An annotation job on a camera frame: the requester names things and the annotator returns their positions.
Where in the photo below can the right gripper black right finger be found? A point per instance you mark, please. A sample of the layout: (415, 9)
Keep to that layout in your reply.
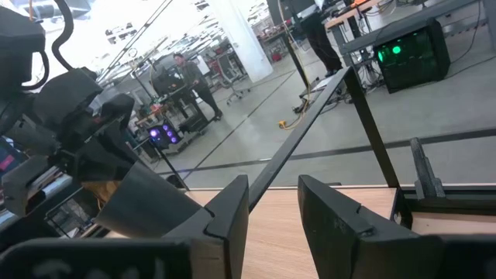
(333, 232)

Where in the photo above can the person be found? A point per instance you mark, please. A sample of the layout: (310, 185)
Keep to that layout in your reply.
(321, 38)
(193, 77)

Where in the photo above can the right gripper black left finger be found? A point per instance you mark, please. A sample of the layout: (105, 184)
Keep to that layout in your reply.
(228, 209)

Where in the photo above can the black metal shelf wooden board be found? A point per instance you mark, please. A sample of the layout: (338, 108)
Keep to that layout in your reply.
(371, 128)

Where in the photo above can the white column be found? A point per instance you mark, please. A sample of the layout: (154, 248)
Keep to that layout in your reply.
(244, 38)

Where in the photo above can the wooden work table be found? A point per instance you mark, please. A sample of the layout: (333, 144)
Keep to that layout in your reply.
(360, 42)

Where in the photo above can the green-lit computer tower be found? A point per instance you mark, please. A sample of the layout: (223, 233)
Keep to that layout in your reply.
(410, 66)

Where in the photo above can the black plastic cup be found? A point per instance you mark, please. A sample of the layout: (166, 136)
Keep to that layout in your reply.
(147, 201)

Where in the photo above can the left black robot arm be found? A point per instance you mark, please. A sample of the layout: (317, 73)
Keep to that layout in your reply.
(19, 38)

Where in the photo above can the grey bracket post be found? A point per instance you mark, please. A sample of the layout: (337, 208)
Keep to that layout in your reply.
(424, 170)

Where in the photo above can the white flat box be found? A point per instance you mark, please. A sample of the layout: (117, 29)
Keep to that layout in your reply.
(321, 84)

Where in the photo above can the black standing desk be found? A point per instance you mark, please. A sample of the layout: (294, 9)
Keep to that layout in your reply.
(193, 124)

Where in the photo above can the purple-lit computer tower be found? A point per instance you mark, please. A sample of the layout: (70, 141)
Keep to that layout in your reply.
(164, 135)

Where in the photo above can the black table edge rail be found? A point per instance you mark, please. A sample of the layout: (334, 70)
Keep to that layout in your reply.
(465, 199)

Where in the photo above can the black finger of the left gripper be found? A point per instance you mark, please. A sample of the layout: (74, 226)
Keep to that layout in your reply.
(25, 186)
(104, 155)

